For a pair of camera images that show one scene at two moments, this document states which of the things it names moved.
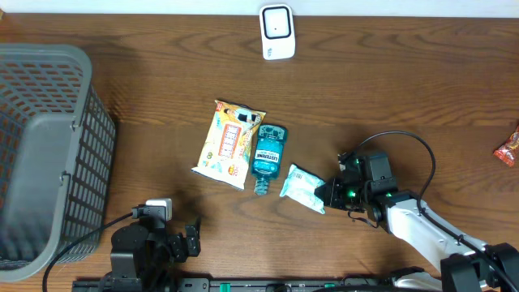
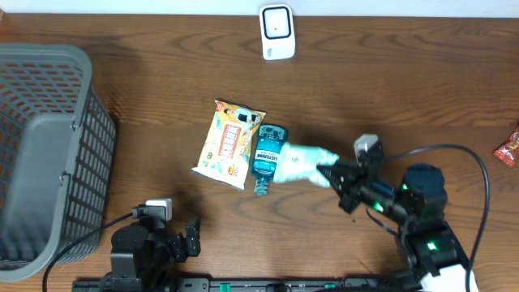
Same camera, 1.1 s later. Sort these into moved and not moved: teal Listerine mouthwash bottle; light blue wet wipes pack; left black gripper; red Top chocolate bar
Moved: light blue wet wipes pack
Not moved: left black gripper; red Top chocolate bar; teal Listerine mouthwash bottle
